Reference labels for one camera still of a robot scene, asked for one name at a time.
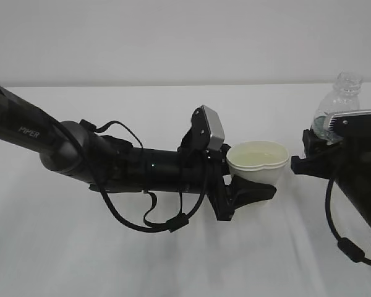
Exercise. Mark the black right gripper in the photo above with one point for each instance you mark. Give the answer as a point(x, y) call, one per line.
point(348, 162)

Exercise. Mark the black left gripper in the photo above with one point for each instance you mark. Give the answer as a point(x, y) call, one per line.
point(204, 172)

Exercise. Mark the white paper cup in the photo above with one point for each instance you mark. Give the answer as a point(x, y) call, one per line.
point(259, 161)

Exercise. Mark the clear plastic water bottle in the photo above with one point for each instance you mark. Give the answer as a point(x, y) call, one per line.
point(344, 96)

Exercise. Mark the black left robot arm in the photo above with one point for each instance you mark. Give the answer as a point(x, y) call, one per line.
point(83, 151)

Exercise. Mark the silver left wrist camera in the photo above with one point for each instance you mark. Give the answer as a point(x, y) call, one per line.
point(206, 131)

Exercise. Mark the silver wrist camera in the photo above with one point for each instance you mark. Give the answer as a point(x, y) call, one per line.
point(347, 124)
point(206, 131)

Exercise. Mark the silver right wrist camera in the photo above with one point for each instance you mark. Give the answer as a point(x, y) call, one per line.
point(347, 124)

